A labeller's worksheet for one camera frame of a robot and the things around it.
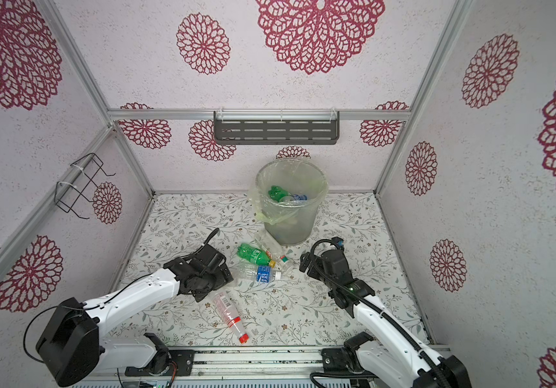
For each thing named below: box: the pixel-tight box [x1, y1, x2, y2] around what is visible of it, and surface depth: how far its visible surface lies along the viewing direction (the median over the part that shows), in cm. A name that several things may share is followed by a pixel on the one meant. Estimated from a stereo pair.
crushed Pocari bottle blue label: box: [232, 263, 283, 283], surface depth 89 cm
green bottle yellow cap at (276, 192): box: [268, 185, 291, 203], surface depth 102 cm
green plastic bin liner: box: [248, 158, 329, 225], surface depth 95 cm
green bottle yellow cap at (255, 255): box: [236, 243, 277, 269], surface depth 94 cm
